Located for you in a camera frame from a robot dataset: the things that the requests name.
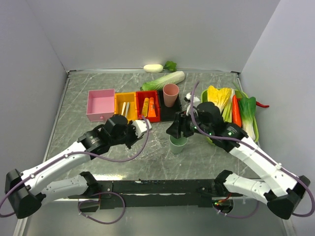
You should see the yellow napa cabbage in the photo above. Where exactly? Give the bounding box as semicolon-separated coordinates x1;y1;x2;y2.
207;86;232;113

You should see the black storage bin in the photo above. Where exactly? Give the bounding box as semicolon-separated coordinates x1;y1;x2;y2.
157;90;182;122

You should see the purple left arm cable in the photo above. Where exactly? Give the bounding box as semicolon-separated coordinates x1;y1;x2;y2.
0;115;151;225

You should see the red storage bin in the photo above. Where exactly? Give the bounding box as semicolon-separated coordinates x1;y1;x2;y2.
136;90;161;123

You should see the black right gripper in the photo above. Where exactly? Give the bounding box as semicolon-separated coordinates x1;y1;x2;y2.
165;108;213;139

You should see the pink drawer box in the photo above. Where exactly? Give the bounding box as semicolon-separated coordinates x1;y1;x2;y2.
86;88;115;122

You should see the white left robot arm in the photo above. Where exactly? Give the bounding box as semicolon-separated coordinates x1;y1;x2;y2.
5;115;152;219

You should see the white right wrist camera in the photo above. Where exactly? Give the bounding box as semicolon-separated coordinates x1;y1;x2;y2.
184;92;200;105

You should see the mint green plastic cup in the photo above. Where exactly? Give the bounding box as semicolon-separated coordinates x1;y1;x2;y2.
169;136;188;154

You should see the orange carrot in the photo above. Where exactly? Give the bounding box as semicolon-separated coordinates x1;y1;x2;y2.
232;95;242;127

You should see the green napa cabbage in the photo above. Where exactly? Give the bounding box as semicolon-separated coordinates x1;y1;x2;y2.
140;71;185;91

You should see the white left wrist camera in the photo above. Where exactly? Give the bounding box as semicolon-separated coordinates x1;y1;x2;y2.
132;120;152;138

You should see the orange toothpaste tube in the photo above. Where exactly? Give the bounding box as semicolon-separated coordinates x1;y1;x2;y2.
147;97;156;118

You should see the green bok choy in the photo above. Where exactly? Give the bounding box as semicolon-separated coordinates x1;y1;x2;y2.
233;83;256;140

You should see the yellow storage bin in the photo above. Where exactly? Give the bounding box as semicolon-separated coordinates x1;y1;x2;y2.
114;92;137;121

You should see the red chili pepper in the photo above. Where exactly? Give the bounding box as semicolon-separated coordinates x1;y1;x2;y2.
256;101;270;108

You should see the clear textured acrylic tray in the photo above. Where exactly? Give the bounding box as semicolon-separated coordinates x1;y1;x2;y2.
136;131;176;160

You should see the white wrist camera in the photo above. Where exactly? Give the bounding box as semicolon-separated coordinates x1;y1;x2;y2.
184;92;200;105
132;120;152;138

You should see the pink plastic cup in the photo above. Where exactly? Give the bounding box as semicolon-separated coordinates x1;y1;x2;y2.
163;84;179;107

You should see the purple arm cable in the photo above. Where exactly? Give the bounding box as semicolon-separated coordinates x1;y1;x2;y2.
189;81;315;219
0;115;151;225

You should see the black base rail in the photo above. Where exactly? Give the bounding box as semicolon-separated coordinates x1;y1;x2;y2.
69;179;229;209

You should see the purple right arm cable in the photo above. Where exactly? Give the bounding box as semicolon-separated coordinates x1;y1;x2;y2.
189;81;315;219

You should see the white radish with leaves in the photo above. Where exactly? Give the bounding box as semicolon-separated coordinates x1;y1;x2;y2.
143;61;177;73

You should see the yellow toothpaste tube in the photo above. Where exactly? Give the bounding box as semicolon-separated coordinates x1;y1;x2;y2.
141;97;150;117

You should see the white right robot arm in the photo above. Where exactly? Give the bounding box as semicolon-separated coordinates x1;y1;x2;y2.
166;102;311;220

